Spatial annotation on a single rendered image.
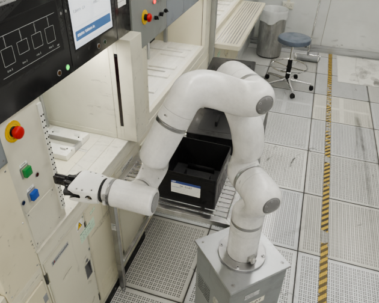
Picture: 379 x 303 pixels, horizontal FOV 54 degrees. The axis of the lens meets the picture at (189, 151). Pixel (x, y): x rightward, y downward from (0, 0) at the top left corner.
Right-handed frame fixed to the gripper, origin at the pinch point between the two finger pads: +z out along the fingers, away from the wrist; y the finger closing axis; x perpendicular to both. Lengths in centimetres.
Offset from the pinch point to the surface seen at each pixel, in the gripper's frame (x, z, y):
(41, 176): -7.4, 13.1, 6.4
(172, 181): -33, -20, 46
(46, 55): 30.9, 12.5, 21.0
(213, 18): -15, 10, 230
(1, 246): -16.1, 12.5, -17.7
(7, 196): -2.5, 12.5, -9.8
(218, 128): -34, -29, 98
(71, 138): -30, 38, 58
